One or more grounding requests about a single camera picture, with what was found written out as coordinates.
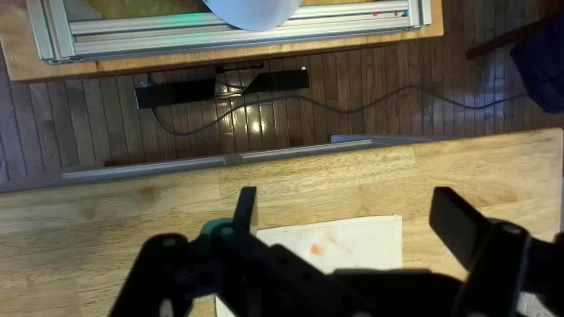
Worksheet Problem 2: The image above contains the grey rail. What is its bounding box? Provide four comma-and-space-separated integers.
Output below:
0, 133, 438, 195

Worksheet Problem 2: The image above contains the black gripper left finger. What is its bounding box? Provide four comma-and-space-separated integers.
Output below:
110, 184, 332, 317

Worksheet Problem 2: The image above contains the black power strip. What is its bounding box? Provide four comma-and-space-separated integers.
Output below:
134, 68, 313, 110

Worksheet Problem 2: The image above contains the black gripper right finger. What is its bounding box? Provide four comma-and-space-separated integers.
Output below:
429, 184, 564, 317

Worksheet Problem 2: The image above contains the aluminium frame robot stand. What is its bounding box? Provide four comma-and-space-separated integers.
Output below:
25, 0, 434, 63

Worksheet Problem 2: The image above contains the thin black floor cable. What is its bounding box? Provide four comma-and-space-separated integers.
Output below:
149, 84, 531, 137

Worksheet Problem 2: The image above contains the dark brown bar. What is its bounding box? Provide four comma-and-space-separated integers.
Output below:
466, 13, 564, 59

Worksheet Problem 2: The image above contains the dark blue cloth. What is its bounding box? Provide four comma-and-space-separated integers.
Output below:
510, 10, 564, 116

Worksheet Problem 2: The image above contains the wooden robot stand board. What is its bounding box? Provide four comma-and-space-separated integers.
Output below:
0, 0, 446, 82

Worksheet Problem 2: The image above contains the white stained cloth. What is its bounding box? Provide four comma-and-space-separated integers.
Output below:
214, 214, 406, 317

